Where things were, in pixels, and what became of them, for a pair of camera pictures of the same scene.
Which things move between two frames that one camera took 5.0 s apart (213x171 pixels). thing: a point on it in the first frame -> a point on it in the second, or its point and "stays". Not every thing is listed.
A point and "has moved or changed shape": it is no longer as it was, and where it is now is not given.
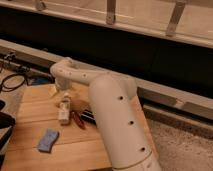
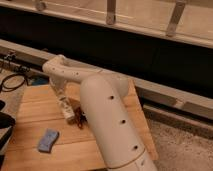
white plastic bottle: x=64 y=109 has moved or changed shape
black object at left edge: x=6 y=122 stays
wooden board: x=76 y=149 stays
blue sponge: x=48 y=140 stays
